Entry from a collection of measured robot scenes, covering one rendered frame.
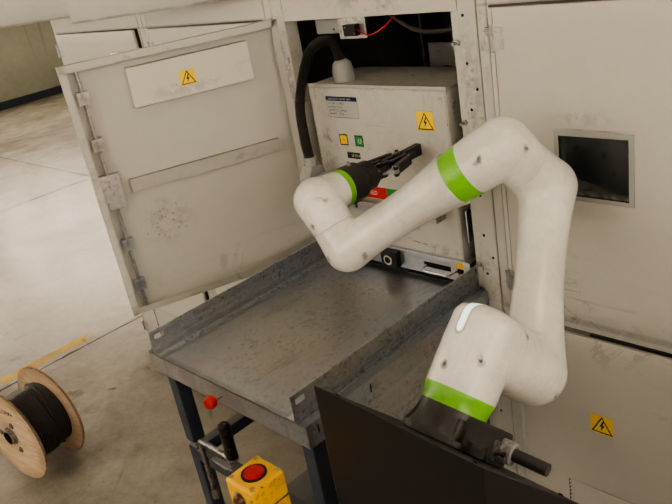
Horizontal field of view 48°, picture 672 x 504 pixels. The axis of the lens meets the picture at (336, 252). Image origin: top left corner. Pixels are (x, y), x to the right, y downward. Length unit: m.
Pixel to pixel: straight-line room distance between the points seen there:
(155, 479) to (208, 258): 1.05
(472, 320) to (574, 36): 0.65
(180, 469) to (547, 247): 1.93
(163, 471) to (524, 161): 2.04
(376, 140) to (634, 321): 0.81
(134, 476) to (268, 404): 1.46
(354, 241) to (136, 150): 0.81
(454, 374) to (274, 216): 1.20
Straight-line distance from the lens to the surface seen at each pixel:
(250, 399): 1.76
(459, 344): 1.30
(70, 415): 3.21
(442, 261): 2.06
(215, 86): 2.20
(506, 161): 1.49
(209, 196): 2.28
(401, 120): 2.00
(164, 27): 2.70
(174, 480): 3.02
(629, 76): 1.62
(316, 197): 1.67
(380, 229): 1.62
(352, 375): 1.73
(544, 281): 1.50
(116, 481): 3.13
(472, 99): 1.84
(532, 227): 1.55
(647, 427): 1.97
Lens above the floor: 1.80
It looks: 23 degrees down
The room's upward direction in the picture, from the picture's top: 11 degrees counter-clockwise
